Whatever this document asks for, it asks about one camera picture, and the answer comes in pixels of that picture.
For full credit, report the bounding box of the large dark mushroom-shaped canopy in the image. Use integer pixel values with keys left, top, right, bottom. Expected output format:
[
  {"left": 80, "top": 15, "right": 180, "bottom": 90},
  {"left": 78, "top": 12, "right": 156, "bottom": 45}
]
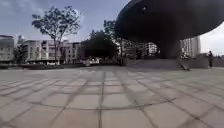
[{"left": 114, "top": 0, "right": 224, "bottom": 60}]

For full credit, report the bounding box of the low grey concrete wall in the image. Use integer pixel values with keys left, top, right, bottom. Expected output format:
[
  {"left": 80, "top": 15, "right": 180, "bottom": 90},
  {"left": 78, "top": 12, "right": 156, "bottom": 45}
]
[{"left": 123, "top": 57, "right": 224, "bottom": 70}]

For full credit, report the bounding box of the grey paved stone plaza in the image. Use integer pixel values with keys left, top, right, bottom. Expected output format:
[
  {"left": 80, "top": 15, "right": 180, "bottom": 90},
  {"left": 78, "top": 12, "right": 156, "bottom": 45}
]
[{"left": 0, "top": 65, "right": 224, "bottom": 128}]

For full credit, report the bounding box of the person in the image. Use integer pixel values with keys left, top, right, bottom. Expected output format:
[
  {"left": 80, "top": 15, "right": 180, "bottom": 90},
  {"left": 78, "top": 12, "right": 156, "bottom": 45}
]
[{"left": 207, "top": 50, "right": 215, "bottom": 69}]

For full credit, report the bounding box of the pale high-rise building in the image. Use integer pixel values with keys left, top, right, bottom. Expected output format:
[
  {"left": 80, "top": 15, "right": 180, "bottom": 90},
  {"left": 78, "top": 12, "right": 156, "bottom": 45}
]
[{"left": 180, "top": 35, "right": 202, "bottom": 59}]

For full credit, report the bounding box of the grey building with balconies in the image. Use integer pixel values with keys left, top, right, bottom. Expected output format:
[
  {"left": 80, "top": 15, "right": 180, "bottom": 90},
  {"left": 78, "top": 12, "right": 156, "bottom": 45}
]
[{"left": 0, "top": 34, "right": 16, "bottom": 64}]

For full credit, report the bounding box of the dark round-crowned tree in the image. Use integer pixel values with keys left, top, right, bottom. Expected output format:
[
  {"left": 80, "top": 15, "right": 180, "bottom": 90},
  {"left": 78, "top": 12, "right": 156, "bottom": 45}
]
[{"left": 80, "top": 29, "right": 120, "bottom": 61}]

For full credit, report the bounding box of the pale multi-storey building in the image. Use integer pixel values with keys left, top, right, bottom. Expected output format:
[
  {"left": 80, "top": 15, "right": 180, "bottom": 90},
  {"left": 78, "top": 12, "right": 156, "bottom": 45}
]
[{"left": 19, "top": 39, "right": 84, "bottom": 65}]

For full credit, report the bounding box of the tall thin-crowned tree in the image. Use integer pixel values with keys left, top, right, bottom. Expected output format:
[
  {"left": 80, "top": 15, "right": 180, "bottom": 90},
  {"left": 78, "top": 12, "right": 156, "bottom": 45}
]
[{"left": 31, "top": 5, "right": 82, "bottom": 65}]

